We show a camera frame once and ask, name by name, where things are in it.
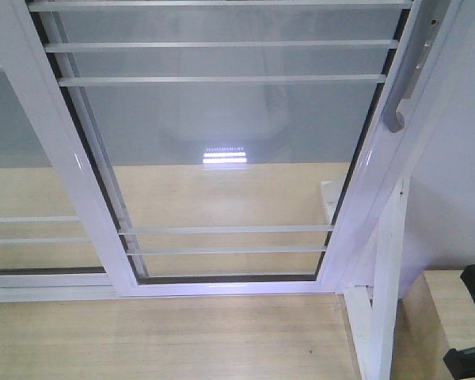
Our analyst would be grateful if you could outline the light wooden platform base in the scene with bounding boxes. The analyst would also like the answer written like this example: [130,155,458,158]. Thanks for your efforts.
[0,163,358,379]

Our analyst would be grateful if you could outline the white diagonal support brace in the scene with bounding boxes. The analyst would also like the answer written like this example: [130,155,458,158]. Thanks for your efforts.
[343,177,410,379]

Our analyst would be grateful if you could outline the grey door handle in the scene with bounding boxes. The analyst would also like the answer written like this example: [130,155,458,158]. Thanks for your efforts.
[381,1,450,133]

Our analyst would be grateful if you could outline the light wooden box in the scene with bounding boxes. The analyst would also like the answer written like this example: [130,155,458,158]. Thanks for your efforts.
[391,270,475,379]

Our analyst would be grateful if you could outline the white fixed door frame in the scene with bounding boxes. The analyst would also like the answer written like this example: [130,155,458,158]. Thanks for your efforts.
[0,35,120,304]

